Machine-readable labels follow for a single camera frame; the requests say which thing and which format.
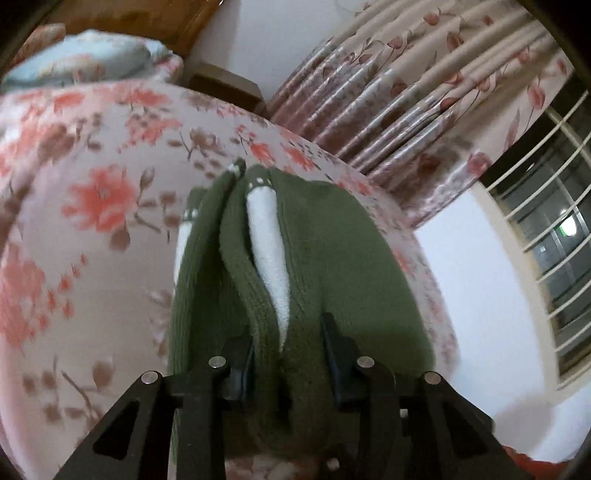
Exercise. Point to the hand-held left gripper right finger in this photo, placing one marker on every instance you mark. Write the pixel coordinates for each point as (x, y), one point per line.
(334, 364)

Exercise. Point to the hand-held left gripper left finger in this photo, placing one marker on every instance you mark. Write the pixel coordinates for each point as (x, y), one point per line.
(240, 369)

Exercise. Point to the green and white knit sweater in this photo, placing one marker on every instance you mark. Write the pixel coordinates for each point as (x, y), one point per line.
(323, 258)

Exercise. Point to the pink floral blanket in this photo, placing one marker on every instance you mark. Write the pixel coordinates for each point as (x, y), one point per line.
(92, 230)

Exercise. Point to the red cloth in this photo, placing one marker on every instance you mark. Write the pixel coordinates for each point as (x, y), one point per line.
(531, 466)

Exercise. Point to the window with white grille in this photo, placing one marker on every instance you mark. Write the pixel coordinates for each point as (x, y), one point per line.
(549, 240)

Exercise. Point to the floral striped curtain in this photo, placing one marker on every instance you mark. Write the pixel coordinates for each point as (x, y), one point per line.
(415, 92)

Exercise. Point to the dark wooden nightstand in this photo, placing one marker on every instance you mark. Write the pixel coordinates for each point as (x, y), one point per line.
(226, 85)

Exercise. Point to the light blue floral bed sheet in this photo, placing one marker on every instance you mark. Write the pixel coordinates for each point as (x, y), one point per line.
(166, 64)

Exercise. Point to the folded light blue quilt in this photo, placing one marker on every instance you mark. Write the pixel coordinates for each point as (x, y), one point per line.
(83, 57)

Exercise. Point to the glossy wooden headboard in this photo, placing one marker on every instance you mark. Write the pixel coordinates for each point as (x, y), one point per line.
(152, 18)

